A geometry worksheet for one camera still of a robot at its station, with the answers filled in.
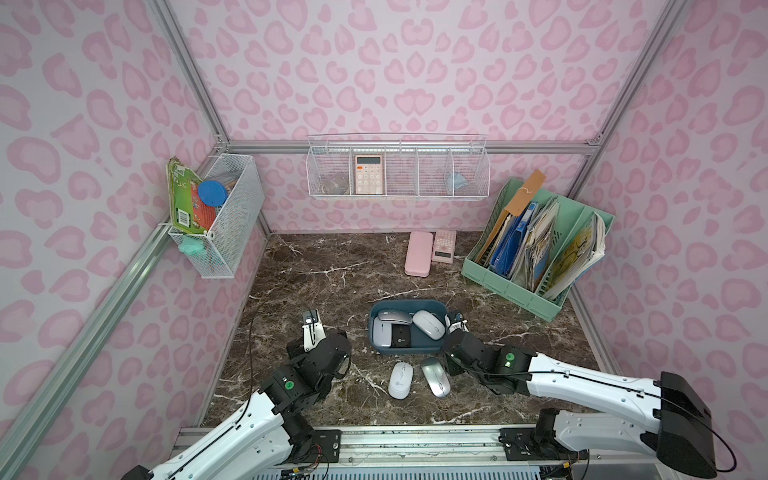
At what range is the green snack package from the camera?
68 centimetres

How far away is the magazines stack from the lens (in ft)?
2.87

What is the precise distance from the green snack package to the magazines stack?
0.86m

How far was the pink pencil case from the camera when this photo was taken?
1089 mm

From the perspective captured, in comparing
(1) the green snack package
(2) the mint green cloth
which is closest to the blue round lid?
(1) the green snack package
